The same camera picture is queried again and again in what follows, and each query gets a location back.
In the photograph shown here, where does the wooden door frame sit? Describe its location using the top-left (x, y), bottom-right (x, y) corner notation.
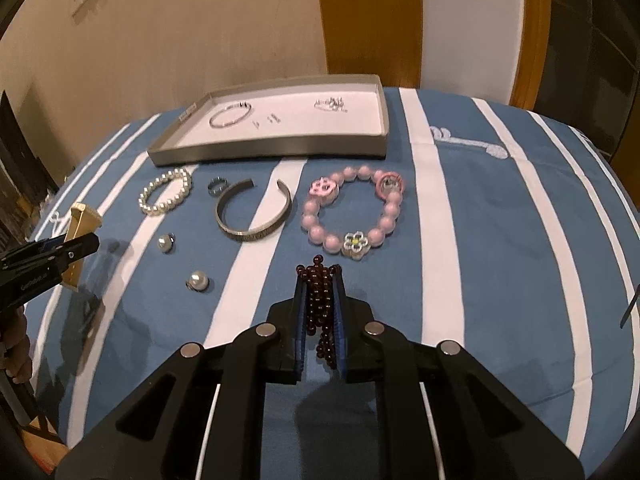
top-left (314, 0), bottom-right (553, 110)

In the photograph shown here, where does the white pearl bracelet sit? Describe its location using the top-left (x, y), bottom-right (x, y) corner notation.
top-left (138, 167), bottom-right (194, 218)

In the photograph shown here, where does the pink bead bracelet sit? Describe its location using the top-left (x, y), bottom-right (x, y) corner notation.
top-left (301, 166), bottom-right (405, 261)

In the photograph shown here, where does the blue white striped blanket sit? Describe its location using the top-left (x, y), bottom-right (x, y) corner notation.
top-left (25, 87), bottom-right (637, 480)

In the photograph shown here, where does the silver cuff bangle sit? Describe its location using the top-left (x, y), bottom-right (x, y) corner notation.
top-left (216, 179), bottom-right (292, 243)

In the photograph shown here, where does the white door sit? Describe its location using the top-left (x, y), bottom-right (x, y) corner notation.
top-left (419, 0), bottom-right (527, 107)

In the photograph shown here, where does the dark cabinet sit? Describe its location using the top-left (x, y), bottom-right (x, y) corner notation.
top-left (537, 0), bottom-right (640, 161)

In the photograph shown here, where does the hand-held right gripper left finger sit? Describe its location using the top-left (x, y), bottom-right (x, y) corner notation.
top-left (54, 275), bottom-right (308, 480)

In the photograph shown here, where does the dark red bead bracelet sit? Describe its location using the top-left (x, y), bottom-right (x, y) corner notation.
top-left (296, 255), bottom-right (344, 371)

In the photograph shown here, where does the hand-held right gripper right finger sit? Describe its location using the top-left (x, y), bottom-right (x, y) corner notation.
top-left (332, 275), bottom-right (586, 480)

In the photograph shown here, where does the thin silver bangle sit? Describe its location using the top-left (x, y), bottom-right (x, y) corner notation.
top-left (208, 102), bottom-right (253, 130)

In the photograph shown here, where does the person's left hand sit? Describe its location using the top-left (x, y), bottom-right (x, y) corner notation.
top-left (0, 310), bottom-right (34, 386)

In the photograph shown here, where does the grey jewelry tray box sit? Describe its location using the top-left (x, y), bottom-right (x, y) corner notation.
top-left (147, 74), bottom-right (391, 167)

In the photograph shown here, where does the silver jewelry cluster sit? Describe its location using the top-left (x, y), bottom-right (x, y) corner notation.
top-left (313, 94), bottom-right (349, 114)

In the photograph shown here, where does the black thin stick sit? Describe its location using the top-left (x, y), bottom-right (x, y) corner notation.
top-left (620, 284), bottom-right (640, 330)

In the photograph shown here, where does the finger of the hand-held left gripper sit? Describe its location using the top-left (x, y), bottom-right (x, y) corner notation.
top-left (0, 232), bottom-right (100, 274)
top-left (0, 265), bottom-right (77, 312)

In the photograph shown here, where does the gold bangle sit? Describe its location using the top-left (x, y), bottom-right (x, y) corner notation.
top-left (59, 202), bottom-right (104, 294)

